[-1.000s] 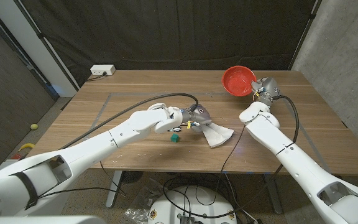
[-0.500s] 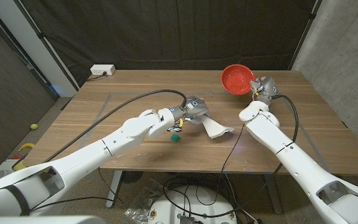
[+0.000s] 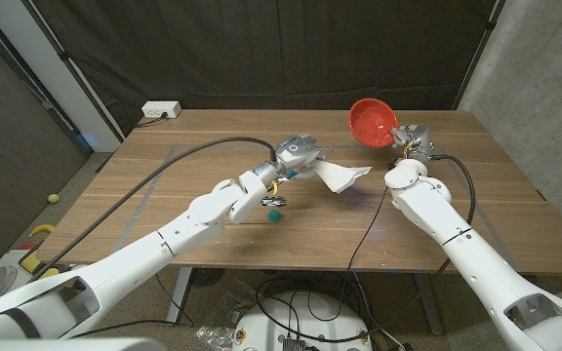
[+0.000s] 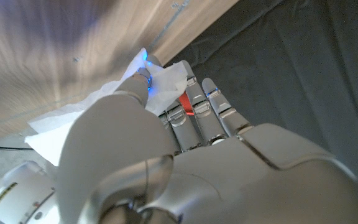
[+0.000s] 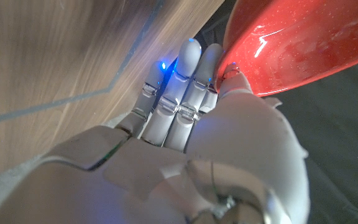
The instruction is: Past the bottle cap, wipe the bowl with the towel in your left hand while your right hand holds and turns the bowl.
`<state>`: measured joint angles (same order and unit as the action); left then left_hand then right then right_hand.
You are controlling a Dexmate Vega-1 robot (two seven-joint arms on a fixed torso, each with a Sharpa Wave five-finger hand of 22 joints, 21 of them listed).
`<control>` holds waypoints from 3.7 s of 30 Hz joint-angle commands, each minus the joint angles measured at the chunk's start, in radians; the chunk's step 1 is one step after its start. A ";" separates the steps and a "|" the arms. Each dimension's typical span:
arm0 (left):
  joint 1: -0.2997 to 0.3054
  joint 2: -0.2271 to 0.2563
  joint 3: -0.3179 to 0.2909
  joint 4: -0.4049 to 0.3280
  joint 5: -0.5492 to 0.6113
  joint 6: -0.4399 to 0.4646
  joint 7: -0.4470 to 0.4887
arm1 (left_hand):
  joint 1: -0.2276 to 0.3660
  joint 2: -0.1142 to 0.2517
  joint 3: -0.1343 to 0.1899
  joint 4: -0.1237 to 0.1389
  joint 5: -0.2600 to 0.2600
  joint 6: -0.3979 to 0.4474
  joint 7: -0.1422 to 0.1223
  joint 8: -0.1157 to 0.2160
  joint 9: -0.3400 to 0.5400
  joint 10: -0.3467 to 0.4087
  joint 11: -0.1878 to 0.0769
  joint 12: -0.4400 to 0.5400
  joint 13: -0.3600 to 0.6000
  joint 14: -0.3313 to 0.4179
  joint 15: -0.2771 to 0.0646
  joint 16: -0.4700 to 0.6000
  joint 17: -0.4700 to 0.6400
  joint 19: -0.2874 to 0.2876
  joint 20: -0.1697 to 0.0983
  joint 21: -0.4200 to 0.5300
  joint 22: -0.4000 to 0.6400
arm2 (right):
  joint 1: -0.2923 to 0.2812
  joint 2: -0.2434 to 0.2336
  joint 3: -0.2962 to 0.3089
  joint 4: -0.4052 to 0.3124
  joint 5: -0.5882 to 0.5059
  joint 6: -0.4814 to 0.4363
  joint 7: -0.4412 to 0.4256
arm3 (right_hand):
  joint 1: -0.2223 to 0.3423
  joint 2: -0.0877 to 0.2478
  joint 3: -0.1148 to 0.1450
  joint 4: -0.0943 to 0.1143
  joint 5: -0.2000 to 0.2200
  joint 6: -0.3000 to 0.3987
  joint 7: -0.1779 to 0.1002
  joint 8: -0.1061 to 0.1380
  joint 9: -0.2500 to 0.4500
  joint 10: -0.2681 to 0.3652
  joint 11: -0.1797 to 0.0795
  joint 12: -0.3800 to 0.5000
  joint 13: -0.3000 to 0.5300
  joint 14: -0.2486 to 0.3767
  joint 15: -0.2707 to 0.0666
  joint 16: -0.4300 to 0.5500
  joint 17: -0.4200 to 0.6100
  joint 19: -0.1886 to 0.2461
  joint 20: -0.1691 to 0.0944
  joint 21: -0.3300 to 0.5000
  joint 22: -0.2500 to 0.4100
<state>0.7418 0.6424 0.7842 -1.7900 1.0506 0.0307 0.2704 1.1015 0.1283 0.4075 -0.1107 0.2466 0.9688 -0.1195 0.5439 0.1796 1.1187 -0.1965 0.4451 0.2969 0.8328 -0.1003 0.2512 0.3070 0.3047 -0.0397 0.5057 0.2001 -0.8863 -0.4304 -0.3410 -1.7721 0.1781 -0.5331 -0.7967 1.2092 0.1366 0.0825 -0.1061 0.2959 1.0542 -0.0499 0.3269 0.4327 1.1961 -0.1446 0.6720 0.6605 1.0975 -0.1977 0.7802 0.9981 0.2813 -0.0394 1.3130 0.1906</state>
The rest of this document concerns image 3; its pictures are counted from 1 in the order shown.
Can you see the clear plastic bag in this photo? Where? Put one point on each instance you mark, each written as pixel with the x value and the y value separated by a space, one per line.
pixel 222 317

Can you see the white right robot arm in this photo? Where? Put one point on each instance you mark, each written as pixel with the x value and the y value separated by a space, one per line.
pixel 456 244

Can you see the yellow green ball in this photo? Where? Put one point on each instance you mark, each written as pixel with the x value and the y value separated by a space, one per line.
pixel 53 198

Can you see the yellow black tool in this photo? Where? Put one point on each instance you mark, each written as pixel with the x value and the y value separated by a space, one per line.
pixel 32 263

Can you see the black silver toy car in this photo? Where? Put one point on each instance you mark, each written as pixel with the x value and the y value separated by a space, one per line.
pixel 277 201

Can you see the black backdrop stand pole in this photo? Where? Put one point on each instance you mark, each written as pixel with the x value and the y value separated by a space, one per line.
pixel 68 63
pixel 478 53

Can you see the white towel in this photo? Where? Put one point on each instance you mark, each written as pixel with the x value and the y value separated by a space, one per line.
pixel 339 176

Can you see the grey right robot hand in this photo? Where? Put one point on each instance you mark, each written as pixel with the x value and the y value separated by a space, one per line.
pixel 417 139

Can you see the grey table leg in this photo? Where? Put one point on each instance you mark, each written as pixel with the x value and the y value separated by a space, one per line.
pixel 429 307

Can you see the red bowl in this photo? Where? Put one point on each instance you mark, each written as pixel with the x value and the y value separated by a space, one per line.
pixel 371 124

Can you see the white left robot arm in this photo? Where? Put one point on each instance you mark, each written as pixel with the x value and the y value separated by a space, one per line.
pixel 164 244

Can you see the small teal green block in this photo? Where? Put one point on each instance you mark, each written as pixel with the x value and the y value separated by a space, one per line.
pixel 274 216

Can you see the white power strip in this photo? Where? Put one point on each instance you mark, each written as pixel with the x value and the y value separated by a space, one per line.
pixel 161 109

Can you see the black backdrop curtain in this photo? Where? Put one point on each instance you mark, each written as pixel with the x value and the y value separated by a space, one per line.
pixel 261 49

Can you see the black round floor object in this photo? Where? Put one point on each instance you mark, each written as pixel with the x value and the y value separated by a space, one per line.
pixel 206 276

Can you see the white table leg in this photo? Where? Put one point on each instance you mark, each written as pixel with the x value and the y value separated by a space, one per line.
pixel 178 297

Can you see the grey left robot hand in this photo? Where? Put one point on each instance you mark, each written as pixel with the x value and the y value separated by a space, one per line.
pixel 293 153

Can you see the small red object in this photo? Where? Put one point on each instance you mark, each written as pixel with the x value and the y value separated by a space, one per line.
pixel 26 245

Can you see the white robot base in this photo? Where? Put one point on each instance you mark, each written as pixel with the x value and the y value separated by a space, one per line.
pixel 271 331

